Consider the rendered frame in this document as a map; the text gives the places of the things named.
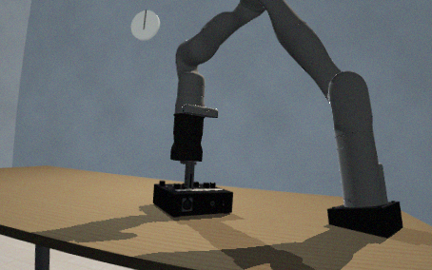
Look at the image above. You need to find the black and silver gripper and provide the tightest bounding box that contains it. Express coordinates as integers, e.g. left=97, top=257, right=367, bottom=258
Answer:
left=170, top=94, right=219, bottom=188

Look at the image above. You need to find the black lighting desk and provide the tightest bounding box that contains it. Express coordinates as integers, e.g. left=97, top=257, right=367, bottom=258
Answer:
left=153, top=181, right=233, bottom=218

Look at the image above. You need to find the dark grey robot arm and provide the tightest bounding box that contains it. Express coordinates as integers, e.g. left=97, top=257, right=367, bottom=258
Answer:
left=175, top=0, right=388, bottom=207

